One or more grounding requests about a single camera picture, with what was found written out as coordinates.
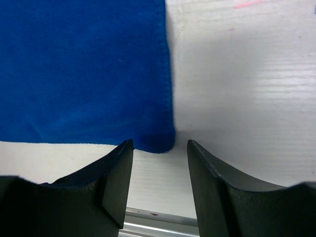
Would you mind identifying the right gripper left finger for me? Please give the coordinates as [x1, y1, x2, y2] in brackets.
[0, 140, 133, 237]

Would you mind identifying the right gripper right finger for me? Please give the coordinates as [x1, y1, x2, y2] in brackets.
[187, 140, 316, 237]

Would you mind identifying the aluminium mounting rail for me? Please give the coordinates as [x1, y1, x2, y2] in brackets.
[118, 208, 199, 237]

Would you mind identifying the blue towel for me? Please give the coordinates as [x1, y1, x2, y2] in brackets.
[0, 0, 175, 153]

